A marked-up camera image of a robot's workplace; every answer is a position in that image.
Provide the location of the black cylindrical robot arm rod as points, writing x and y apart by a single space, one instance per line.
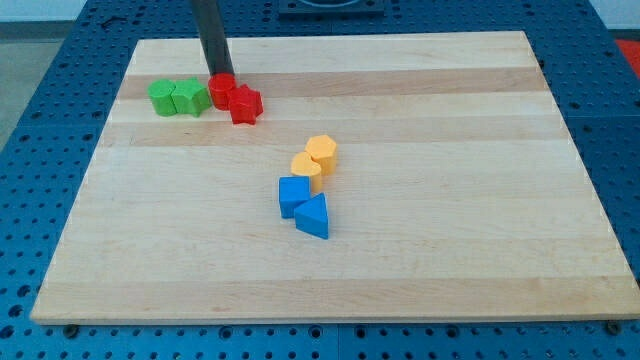
209 23

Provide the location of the red star block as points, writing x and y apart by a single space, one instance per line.
245 105

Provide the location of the green star block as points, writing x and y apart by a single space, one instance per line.
190 97

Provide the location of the yellow heart block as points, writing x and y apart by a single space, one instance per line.
302 164

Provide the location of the blue cube block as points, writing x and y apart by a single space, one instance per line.
292 192

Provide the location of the yellow hexagon block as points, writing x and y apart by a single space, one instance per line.
323 150

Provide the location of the blue triangle block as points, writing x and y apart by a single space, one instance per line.
312 217

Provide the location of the light wooden board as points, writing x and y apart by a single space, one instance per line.
458 196

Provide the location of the red cylinder block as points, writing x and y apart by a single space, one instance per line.
220 85

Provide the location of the green cylinder block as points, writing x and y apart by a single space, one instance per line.
160 94

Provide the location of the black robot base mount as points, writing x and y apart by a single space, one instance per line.
298 8

